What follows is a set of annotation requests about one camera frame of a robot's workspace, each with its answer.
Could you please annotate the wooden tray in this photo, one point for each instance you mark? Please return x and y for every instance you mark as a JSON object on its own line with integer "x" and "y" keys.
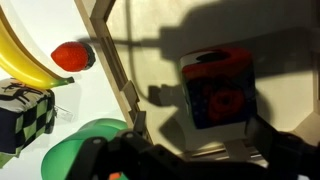
{"x": 160, "y": 50}

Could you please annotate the red toy strawberry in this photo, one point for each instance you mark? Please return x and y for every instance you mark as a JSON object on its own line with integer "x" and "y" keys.
{"x": 70, "y": 56}

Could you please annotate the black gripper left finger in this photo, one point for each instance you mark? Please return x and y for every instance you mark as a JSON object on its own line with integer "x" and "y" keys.
{"x": 88, "y": 160}

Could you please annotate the green translucent bowl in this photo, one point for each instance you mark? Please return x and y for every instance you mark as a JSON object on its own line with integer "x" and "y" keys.
{"x": 66, "y": 150}

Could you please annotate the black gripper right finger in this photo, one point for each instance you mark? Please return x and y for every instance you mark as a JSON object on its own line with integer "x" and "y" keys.
{"x": 290, "y": 156}

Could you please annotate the small orange block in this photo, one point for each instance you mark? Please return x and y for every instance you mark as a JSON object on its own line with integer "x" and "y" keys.
{"x": 115, "y": 176}

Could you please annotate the yellow toy banana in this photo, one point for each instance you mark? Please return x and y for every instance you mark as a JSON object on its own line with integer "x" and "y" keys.
{"x": 23, "y": 66}

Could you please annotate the white black checkered fabric cube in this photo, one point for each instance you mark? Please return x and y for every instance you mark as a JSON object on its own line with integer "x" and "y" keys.
{"x": 23, "y": 116}

